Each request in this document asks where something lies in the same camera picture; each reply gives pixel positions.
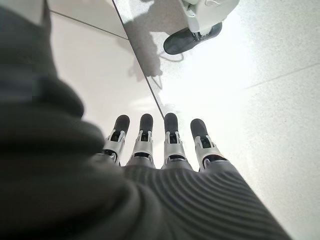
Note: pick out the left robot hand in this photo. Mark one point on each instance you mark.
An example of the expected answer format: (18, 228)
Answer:
(125, 200)

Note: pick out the glossy white cabinet front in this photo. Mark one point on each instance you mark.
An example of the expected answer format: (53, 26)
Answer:
(100, 75)

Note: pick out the white silver robot leg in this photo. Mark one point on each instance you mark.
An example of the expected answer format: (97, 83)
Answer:
(210, 12)

